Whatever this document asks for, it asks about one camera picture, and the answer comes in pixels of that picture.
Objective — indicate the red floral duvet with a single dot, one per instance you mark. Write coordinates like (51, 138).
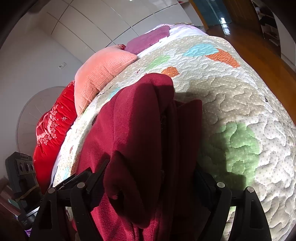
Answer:
(51, 131)

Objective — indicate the heart patterned quilt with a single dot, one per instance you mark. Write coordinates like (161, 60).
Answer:
(248, 136)

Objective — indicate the white glossy wardrobe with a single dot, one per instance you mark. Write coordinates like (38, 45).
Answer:
(83, 27)

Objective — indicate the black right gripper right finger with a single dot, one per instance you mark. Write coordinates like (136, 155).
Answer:
(216, 198)

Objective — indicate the wall socket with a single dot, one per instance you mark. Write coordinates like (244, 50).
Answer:
(61, 66)

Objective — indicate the purple towel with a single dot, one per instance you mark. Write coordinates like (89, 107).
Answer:
(142, 42)

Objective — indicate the pink checked pillow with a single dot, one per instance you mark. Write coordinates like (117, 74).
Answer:
(97, 72)

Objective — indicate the lilac bed sheet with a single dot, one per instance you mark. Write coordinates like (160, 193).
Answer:
(176, 32)

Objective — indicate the round white headboard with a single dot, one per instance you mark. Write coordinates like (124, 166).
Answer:
(30, 115)

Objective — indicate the cluttered shoe rack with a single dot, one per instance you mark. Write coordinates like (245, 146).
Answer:
(267, 23)

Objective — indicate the dark red fleece garment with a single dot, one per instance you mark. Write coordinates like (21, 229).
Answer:
(151, 142)

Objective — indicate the wooden door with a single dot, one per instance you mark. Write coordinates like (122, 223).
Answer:
(241, 13)

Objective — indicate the black camera box left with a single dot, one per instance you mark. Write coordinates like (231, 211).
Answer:
(22, 175)

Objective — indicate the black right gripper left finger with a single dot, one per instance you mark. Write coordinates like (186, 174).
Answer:
(82, 193)

